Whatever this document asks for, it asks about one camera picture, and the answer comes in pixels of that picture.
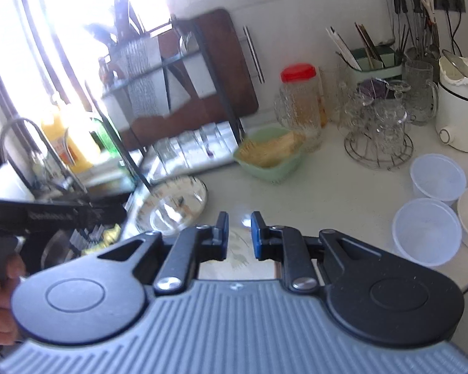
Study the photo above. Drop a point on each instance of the row of clear drinking glasses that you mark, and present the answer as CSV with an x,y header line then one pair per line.
x,y
191,144

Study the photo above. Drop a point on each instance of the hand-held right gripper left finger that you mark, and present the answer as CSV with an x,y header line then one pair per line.
x,y
225,230

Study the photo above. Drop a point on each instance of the translucent plastic bowl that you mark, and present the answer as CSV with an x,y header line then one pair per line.
x,y
438,177
427,230

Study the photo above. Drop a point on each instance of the hanging utensils rack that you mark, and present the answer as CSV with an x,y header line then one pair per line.
x,y
403,7

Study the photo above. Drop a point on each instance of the white pot lid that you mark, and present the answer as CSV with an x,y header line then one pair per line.
x,y
458,66

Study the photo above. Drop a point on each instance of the green bottle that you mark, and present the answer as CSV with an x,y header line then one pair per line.
x,y
103,136

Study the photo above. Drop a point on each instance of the black metal dish rack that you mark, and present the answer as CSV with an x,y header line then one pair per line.
x,y
214,78

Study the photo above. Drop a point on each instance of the brown wooden cutting board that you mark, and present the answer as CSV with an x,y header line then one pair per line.
x,y
218,66

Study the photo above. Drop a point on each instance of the bundle of dark chopsticks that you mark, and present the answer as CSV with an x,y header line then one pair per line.
x,y
368,45

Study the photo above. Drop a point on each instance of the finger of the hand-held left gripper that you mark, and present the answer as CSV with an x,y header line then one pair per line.
x,y
103,215

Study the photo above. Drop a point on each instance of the red lid plastic jar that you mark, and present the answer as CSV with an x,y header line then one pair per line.
x,y
300,74

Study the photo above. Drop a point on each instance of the white electric cooking pot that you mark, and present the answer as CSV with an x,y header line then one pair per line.
x,y
460,117

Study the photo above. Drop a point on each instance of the green basket of noodles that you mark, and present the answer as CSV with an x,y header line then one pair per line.
x,y
271,156

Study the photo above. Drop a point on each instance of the orange dish soap bottle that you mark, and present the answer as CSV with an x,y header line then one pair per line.
x,y
68,140

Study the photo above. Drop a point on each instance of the metal kitchen faucet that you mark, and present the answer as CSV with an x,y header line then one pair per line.
x,y
19,124

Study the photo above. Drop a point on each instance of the bundle of light chopsticks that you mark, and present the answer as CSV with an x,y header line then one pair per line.
x,y
345,48

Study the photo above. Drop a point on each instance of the green chopstick holder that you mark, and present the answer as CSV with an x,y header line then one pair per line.
x,y
386,64

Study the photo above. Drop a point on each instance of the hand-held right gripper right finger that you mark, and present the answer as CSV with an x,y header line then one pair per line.
x,y
255,237

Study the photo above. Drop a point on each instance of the yellow sponge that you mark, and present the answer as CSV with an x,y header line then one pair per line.
x,y
107,235

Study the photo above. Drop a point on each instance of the purple glass ornament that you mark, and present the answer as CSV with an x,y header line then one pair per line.
x,y
372,89

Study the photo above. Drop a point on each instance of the clear glass patterned plate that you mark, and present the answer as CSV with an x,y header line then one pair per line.
x,y
171,206

